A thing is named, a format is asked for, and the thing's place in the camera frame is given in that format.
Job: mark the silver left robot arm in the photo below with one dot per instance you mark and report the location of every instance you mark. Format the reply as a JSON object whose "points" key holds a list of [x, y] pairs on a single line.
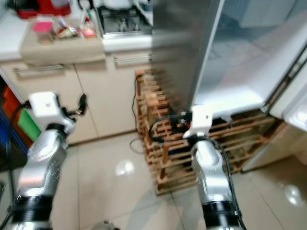
{"points": [[41, 158]]}

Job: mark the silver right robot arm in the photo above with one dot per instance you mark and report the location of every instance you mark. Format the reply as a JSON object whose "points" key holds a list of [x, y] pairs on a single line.
{"points": [[208, 177]]}

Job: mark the white fridge body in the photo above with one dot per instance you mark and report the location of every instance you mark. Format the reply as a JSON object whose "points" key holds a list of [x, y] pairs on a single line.
{"points": [[290, 105]]}

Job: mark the green plastic crate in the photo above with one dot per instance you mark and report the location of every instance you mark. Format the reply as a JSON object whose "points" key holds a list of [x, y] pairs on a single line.
{"points": [[29, 125]]}

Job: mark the beige cloth mat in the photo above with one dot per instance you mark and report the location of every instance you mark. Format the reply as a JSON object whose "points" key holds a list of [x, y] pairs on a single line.
{"points": [[60, 51]]}

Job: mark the red plastic crate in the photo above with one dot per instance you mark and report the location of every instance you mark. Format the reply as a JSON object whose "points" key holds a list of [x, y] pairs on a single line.
{"points": [[12, 105]]}

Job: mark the blue plastic crate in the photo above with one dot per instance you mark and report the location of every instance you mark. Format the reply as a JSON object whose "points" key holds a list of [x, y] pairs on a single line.
{"points": [[5, 132]]}

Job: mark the small red packet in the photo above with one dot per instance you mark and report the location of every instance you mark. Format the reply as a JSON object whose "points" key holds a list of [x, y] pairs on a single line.
{"points": [[88, 32]]}

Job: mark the colourful snack packet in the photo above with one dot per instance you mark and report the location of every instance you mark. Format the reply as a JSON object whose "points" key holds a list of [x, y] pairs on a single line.
{"points": [[66, 29]]}

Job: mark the pink lidded container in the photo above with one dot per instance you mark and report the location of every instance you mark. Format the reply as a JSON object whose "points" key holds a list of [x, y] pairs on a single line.
{"points": [[43, 31]]}

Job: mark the steel gas hob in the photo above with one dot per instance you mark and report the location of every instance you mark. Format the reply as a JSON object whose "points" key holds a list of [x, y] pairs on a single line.
{"points": [[124, 23]]}

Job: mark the red kitchen appliance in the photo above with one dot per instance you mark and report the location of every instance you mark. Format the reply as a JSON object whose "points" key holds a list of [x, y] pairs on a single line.
{"points": [[45, 7]]}

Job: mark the white pot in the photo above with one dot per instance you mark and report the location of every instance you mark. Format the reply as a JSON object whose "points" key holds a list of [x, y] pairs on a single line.
{"points": [[117, 4]]}

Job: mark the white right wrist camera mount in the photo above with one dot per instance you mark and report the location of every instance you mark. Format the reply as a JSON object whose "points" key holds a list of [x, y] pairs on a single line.
{"points": [[200, 119]]}

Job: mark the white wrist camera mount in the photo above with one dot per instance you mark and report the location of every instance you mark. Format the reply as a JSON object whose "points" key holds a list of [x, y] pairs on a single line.
{"points": [[200, 119], [44, 106]]}

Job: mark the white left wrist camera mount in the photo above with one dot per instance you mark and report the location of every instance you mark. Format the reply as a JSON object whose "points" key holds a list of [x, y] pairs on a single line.
{"points": [[44, 106]]}

